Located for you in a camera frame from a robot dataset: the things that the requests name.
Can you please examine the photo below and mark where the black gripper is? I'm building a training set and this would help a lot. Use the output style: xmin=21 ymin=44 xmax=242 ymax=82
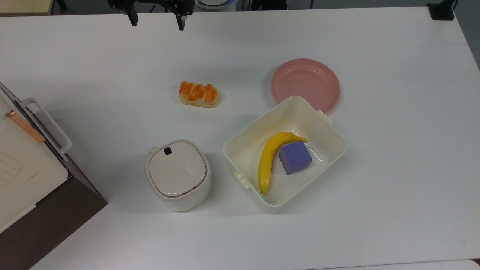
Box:
xmin=108 ymin=0 xmax=195 ymax=31

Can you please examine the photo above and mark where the orange glazed bread roll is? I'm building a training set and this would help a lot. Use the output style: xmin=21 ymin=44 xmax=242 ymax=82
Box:
xmin=178 ymin=81 xmax=219 ymax=108

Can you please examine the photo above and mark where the pink plate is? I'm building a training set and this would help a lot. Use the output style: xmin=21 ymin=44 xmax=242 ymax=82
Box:
xmin=271 ymin=58 xmax=341 ymax=114

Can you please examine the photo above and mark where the white round object blue rim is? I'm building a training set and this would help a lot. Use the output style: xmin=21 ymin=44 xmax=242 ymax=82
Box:
xmin=194 ymin=0 xmax=237 ymax=10

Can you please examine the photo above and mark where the black background object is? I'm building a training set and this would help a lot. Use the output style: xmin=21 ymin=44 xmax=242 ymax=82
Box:
xmin=250 ymin=0 xmax=288 ymax=11

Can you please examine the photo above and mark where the cream open plastic bin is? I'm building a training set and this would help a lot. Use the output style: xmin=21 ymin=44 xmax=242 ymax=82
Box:
xmin=223 ymin=96 xmax=347 ymax=214

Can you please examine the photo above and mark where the cream lidded trash can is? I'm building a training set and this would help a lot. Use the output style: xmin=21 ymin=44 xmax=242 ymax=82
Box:
xmin=145 ymin=139 xmax=211 ymax=212

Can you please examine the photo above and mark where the orange latch strip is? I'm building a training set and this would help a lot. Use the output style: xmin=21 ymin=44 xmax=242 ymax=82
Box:
xmin=5 ymin=109 xmax=46 ymax=144

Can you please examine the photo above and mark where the yellow banana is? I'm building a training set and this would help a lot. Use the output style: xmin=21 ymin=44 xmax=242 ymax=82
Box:
xmin=257 ymin=132 xmax=307 ymax=196

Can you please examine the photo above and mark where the purple cube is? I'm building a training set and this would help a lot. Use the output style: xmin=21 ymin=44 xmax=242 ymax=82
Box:
xmin=278 ymin=141 xmax=313 ymax=176

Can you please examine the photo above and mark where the dark brown drawer cabinet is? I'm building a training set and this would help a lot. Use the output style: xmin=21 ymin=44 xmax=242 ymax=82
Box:
xmin=0 ymin=82 xmax=108 ymax=270

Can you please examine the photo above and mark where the white drawer handle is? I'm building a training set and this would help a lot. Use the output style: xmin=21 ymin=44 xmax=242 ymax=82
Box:
xmin=21 ymin=98 xmax=72 ymax=155

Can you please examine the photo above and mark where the cream storage box with handles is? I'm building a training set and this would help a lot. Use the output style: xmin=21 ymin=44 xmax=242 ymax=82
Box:
xmin=0 ymin=90 xmax=72 ymax=233

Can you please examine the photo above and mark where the black table clamp mount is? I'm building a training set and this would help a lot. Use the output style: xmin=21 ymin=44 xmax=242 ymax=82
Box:
xmin=427 ymin=0 xmax=456 ymax=21

